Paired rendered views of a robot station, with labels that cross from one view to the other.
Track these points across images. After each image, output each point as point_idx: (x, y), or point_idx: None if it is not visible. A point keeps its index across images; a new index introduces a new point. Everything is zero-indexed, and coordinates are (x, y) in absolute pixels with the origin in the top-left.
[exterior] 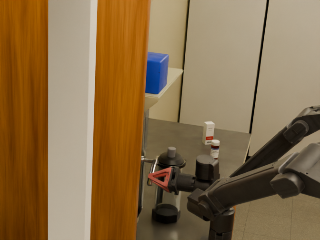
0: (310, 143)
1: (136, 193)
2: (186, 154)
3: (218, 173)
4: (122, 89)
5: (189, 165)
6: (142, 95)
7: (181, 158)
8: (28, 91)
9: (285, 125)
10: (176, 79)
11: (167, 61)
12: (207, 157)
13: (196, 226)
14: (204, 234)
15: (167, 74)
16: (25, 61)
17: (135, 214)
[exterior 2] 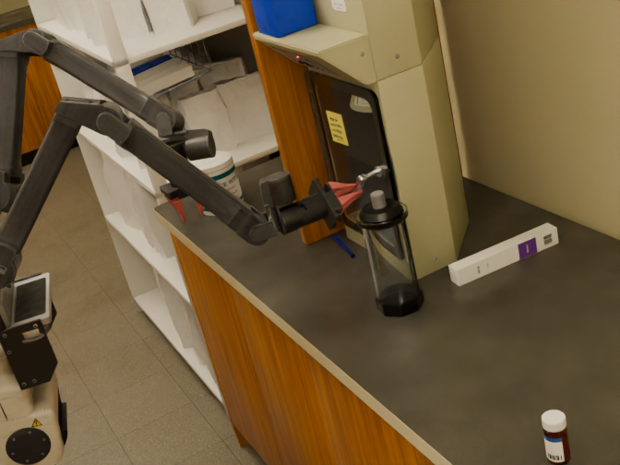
0: (38, 29)
1: (274, 128)
2: (613, 420)
3: (263, 202)
4: None
5: (549, 399)
6: (244, 16)
7: (363, 213)
8: None
9: (137, 123)
10: (298, 50)
11: (267, 5)
12: (276, 177)
13: (347, 322)
14: (325, 322)
15: (273, 23)
16: None
17: (279, 149)
